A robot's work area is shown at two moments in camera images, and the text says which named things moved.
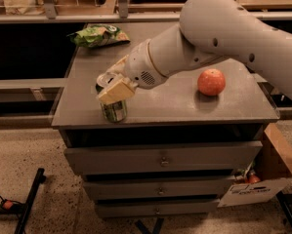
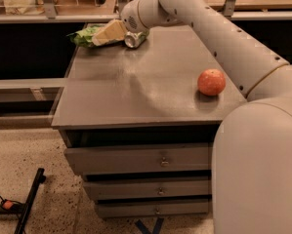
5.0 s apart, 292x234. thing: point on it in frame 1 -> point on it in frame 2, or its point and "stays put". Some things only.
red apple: [211, 82] stays put
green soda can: [113, 112] -> [135, 39]
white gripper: [140, 64] -> [130, 17]
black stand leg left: [22, 223] stays put
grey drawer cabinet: [183, 142] stays put
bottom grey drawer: [156, 208] stays put
